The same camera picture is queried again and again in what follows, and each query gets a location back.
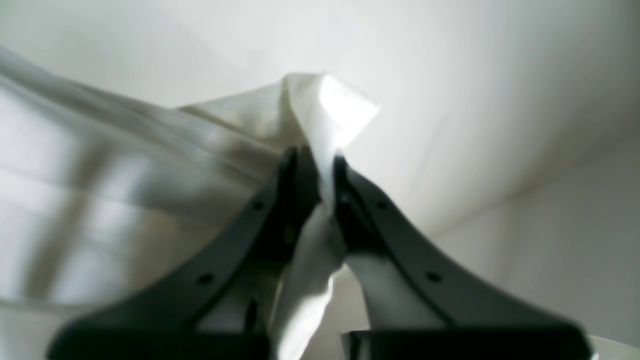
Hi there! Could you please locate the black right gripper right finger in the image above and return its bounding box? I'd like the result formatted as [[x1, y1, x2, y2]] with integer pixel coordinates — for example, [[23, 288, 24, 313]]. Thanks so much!
[[333, 155, 594, 360]]

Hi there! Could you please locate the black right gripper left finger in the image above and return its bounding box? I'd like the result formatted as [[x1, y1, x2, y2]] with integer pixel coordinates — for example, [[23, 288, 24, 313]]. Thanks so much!
[[47, 146, 319, 360]]

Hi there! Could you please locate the white t-shirt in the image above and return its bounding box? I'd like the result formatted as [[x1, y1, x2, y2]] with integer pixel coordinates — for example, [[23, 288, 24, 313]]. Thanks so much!
[[1, 48, 379, 360]]

